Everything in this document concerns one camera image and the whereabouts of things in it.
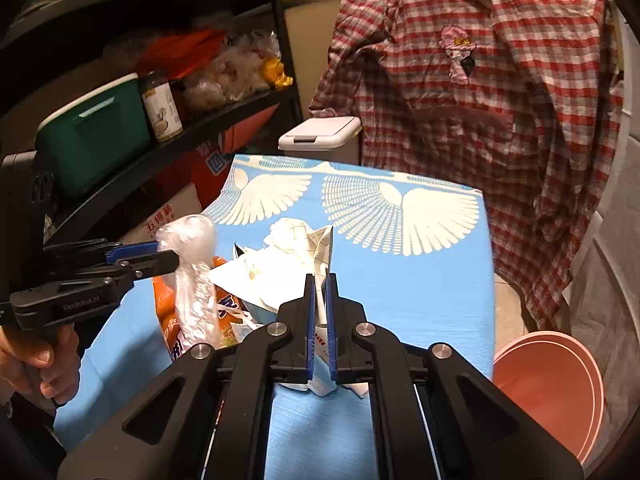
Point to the white fabric cover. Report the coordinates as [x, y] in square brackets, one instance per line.
[607, 285]

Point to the yellow shiny wrapper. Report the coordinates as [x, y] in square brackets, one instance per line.
[276, 72]

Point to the crumpled checked white paper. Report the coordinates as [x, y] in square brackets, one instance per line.
[292, 237]

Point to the blue wing-print table cloth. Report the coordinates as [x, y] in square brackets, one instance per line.
[415, 300]

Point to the person's left hand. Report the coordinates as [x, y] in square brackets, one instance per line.
[42, 360]

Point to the orange plastic bag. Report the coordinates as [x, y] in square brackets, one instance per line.
[180, 52]

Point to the orange cardboard box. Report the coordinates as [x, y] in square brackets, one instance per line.
[220, 160]

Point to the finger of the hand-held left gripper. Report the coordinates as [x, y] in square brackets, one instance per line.
[150, 262]
[135, 250]

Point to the white lidded trash bin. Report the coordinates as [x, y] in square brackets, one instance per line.
[320, 132]

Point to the glass jar with label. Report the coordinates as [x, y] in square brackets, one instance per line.
[161, 110]

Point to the orange snack bag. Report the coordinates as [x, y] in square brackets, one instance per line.
[167, 310]

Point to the pink plastic basin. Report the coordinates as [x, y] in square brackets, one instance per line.
[545, 390]

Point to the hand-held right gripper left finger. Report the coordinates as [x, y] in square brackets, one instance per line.
[310, 332]

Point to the flat white paper sheet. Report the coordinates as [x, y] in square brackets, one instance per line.
[240, 275]

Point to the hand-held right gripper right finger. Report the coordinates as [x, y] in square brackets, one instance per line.
[330, 332]

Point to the green cooler box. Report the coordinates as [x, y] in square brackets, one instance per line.
[95, 135]

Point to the brown cardboard box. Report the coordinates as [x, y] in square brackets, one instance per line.
[165, 210]

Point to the clear plastic bag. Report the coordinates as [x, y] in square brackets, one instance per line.
[192, 280]

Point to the bundle of clear plastic bags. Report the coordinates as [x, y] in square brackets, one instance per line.
[230, 70]

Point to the black shelf rack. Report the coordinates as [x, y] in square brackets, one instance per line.
[150, 7]

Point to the red plaid shirt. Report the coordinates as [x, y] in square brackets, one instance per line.
[450, 120]

